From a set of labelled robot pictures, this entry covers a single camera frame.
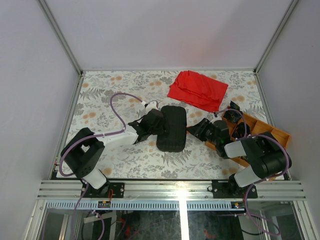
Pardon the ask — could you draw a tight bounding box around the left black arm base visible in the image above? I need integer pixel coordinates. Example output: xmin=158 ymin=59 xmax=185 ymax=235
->
xmin=84 ymin=182 xmax=125 ymax=200

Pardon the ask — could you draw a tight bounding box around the red folded cloth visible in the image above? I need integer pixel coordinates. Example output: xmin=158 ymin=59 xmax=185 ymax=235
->
xmin=167 ymin=70 xmax=229 ymax=113

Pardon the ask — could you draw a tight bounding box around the aluminium front rail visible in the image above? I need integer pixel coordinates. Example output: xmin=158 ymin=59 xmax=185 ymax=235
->
xmin=35 ymin=179 xmax=307 ymax=212

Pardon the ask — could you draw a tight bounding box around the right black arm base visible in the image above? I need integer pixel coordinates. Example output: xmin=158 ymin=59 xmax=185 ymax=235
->
xmin=207 ymin=174 xmax=249 ymax=199

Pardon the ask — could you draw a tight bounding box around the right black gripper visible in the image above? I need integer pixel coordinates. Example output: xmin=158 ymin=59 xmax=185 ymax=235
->
xmin=186 ymin=118 xmax=219 ymax=146

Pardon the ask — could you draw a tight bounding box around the black plastic tool case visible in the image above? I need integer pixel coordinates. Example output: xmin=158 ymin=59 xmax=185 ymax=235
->
xmin=156 ymin=105 xmax=187 ymax=153

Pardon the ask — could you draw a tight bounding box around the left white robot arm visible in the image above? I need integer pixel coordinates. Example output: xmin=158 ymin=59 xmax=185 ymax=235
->
xmin=60 ymin=109 xmax=166 ymax=198

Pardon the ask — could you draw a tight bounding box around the wooden compartment tray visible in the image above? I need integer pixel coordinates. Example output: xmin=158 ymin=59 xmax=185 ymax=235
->
xmin=204 ymin=105 xmax=292 ymax=181

